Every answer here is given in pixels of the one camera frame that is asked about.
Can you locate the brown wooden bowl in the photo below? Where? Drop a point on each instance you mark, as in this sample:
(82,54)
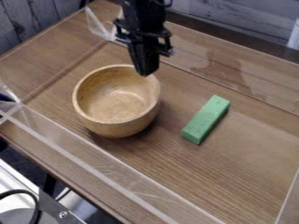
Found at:
(116,102)

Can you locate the grey metal bracket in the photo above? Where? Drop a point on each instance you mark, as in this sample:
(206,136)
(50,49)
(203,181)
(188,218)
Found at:
(54,213)

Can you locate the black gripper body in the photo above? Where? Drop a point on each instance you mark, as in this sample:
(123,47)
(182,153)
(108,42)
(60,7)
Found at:
(140,29)

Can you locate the green rectangular block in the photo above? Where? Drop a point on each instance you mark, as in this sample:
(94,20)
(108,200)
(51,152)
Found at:
(206,119)

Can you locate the clear acrylic corner bracket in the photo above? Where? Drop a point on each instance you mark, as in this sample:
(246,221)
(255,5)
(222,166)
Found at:
(103,29)

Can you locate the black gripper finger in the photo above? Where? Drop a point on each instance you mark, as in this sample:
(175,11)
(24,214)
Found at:
(136,53)
(150,58)

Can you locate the white post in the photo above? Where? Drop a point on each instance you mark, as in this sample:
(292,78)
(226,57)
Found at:
(294,37)

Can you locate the clear acrylic front barrier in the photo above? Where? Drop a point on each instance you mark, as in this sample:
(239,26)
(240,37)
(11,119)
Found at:
(104,180)

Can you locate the black table leg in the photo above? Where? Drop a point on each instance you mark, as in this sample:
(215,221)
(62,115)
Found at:
(50,184)

